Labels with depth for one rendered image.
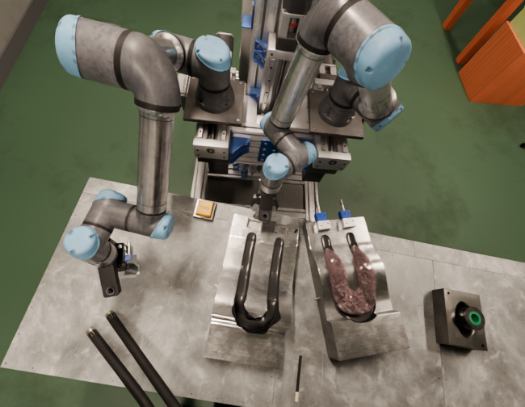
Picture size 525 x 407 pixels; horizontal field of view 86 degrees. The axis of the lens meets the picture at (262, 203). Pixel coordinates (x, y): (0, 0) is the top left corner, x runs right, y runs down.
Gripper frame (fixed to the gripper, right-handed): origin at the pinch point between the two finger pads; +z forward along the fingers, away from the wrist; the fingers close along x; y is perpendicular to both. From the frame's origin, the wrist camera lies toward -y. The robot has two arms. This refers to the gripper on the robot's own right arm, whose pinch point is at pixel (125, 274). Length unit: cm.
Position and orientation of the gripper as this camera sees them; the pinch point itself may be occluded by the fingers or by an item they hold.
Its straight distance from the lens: 112.8
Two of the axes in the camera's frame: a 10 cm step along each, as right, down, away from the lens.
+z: -1.2, 4.0, 9.1
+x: -9.7, 1.3, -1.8
